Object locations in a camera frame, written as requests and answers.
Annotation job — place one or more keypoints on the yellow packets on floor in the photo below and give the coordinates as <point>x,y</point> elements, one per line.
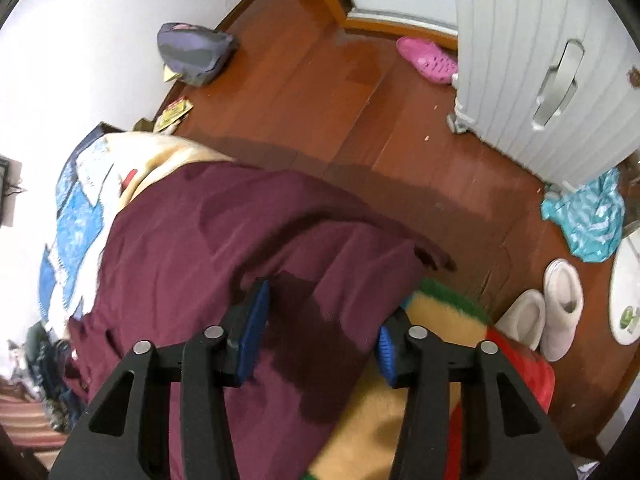
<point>172,115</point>

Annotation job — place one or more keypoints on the grey bag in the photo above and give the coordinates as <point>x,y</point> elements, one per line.
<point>195,52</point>

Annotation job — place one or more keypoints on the white round container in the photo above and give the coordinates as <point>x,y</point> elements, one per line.
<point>625,290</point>

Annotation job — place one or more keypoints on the teal patterned cloth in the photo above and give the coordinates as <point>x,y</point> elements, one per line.
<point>590,220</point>

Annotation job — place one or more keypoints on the white fluffy slipper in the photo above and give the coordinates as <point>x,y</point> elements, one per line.
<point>562,310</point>
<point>525,320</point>

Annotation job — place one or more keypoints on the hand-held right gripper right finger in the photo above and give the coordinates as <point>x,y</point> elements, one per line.
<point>387,352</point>

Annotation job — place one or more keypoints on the pink clog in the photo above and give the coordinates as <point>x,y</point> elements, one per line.
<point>430,60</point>

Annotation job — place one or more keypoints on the pile of clothes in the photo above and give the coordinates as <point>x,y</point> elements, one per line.
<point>50,370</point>

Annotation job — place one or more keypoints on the blue patchwork bedsheet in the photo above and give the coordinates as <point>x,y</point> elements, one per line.
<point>75,230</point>

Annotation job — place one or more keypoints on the maroon garment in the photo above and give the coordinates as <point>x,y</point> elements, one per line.
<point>200,240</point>

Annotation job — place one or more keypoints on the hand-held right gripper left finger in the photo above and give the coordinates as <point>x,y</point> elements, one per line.
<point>254,320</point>

